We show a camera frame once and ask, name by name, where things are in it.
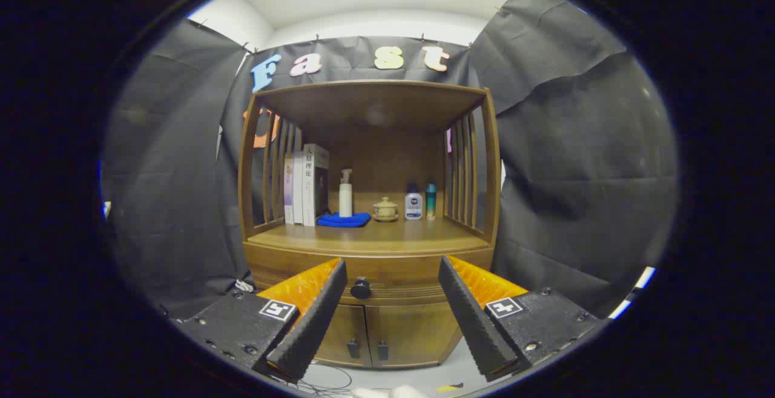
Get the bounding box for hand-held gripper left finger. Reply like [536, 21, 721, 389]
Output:
[171, 257, 349, 383]

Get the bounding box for wooden cabinet door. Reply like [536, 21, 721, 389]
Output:
[315, 304, 371, 367]
[365, 302, 461, 367]

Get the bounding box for white bottle blue cap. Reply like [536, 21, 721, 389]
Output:
[404, 184, 423, 221]

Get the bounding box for white pump bottle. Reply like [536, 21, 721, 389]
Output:
[338, 168, 354, 218]

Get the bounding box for blue folded cloth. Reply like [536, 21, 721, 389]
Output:
[317, 211, 372, 228]

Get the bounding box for beige lidded teacup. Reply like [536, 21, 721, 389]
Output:
[372, 197, 400, 222]

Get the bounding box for wooden cabinet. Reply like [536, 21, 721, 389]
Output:
[237, 80, 502, 370]

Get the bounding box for white panel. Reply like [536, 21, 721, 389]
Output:
[608, 267, 656, 320]

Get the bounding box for wooden countertop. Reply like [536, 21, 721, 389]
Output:
[247, 215, 490, 257]

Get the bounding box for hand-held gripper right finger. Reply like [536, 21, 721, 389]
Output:
[438, 255, 608, 383]

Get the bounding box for black floor cables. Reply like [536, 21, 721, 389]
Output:
[269, 362, 355, 397]

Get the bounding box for thin purple white book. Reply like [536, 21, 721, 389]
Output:
[283, 153, 295, 224]

